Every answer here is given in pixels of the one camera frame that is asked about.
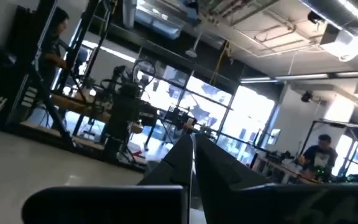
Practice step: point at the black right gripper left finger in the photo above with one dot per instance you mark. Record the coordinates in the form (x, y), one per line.
(176, 168)

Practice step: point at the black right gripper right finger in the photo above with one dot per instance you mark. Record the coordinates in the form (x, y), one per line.
(216, 171)

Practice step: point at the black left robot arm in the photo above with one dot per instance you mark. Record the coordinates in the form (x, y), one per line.
(124, 115)

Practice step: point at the person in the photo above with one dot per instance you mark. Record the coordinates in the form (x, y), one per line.
(53, 46)
(319, 157)

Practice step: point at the wooden workbench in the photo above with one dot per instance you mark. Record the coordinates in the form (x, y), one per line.
(70, 104)

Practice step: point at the black ceiling camera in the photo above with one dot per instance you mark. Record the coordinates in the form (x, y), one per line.
(306, 96)

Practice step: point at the black aluminium table frame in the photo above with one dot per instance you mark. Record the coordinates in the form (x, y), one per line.
(54, 112)

